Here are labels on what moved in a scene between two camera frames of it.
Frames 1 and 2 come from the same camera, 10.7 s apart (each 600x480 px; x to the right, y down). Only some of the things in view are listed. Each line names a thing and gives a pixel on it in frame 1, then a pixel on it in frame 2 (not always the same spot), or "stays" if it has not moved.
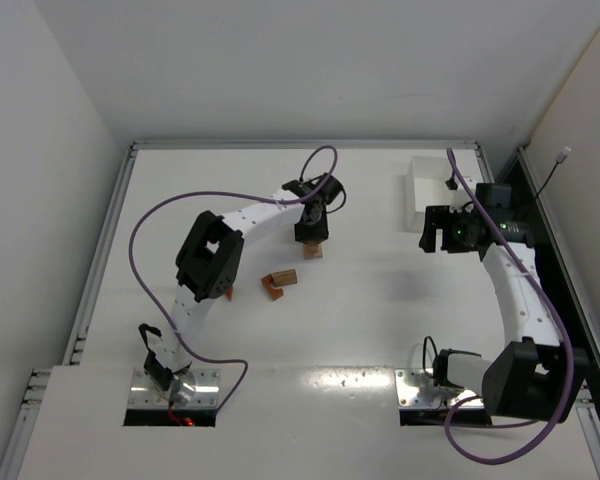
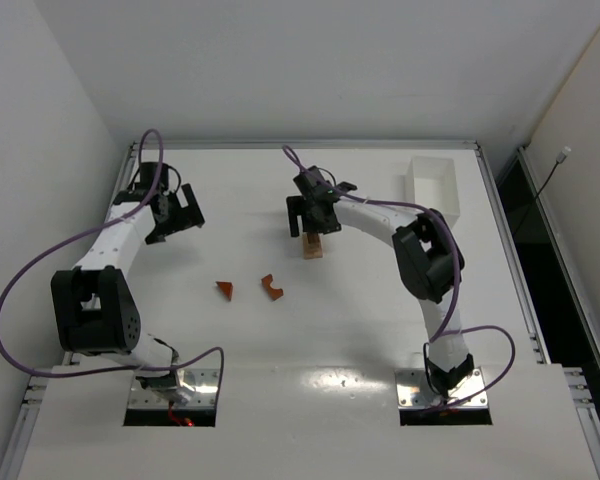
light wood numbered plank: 312,250 stays
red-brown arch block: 273,292 stays
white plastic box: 426,186 stays
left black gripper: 311,233 → 178,215
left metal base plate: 193,389 stays
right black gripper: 439,228 → 314,220
